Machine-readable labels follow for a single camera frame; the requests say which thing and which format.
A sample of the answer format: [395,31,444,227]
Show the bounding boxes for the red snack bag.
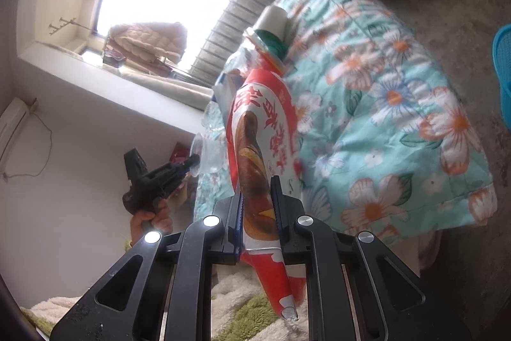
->
[226,69,305,320]

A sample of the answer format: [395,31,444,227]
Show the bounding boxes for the clear crushed plastic bottle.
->
[190,101,229,177]

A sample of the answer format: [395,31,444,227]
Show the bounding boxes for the white paper cup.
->
[253,5,287,41]

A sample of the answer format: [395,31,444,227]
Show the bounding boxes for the left hand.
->
[130,199,173,246]

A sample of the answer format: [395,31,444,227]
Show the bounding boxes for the floral teal quilt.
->
[193,0,499,246]

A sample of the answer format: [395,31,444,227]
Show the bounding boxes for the folded beige quilted jacket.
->
[102,22,187,77]

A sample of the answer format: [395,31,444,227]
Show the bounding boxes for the white air conditioner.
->
[0,98,30,172]

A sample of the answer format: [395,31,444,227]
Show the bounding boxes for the blue plastic basket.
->
[492,24,511,115]

